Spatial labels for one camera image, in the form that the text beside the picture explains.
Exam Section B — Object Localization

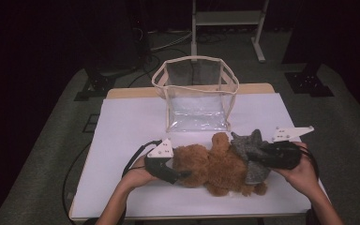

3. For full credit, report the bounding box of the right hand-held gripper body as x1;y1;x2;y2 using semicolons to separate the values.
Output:
262;126;316;171

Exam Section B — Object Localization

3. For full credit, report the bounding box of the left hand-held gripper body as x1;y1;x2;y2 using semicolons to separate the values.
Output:
143;138;179;185

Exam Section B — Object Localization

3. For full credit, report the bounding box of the grey fuzzy knit toy sweater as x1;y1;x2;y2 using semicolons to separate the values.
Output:
230;128;272;186

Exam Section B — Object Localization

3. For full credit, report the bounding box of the brown plush teddy bear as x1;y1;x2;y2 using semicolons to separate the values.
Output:
172;131;268;198

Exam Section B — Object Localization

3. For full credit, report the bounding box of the person's right hand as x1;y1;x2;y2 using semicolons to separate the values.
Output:
274;142;320;197

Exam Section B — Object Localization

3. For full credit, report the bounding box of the person's left hand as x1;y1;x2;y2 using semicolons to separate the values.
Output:
120;156;158;190

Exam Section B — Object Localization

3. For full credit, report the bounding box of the wooden table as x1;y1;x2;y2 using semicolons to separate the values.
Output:
68;82;336;221

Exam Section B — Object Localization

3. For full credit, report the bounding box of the black stand base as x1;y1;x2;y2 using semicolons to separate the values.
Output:
284;70;336;98
74;73;117;102

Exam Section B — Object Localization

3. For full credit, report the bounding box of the black tower case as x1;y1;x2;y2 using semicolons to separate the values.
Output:
127;0;153;61

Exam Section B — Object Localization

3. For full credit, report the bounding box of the white metal stand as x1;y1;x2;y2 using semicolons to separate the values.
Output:
190;0;270;64

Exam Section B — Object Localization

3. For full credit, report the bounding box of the left hand-held gripper black cable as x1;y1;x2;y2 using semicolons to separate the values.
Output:
121;139;164;178

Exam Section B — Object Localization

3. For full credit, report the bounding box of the hand-held gripper black cable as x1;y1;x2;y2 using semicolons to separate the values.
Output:
121;139;164;178
297;144;321;180

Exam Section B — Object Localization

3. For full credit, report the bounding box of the right hand-held gripper black cable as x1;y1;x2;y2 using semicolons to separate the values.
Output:
297;144;321;180

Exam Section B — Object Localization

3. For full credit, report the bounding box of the black floor cable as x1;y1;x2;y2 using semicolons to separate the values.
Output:
127;48;170;89

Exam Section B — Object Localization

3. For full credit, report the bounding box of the dark floor outlet frame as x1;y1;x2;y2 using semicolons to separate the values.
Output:
82;113;101;134

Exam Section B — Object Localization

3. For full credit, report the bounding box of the long thin black cable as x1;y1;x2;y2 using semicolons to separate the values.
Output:
62;141;94;225

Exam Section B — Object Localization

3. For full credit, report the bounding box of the white floor cable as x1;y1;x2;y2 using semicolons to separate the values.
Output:
149;30;193;53

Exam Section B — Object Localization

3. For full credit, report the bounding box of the black cable bundle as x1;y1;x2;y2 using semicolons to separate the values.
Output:
196;31;230;45

